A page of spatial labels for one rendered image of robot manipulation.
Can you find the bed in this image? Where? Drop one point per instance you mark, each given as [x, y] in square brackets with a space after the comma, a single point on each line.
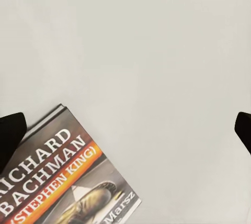
[157, 84]

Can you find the hardback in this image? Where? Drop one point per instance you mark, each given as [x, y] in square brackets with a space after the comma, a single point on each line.
[59, 175]

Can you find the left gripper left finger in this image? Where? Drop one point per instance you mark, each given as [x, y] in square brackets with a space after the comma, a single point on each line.
[12, 130]

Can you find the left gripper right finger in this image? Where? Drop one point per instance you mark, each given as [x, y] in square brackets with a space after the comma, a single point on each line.
[243, 129]

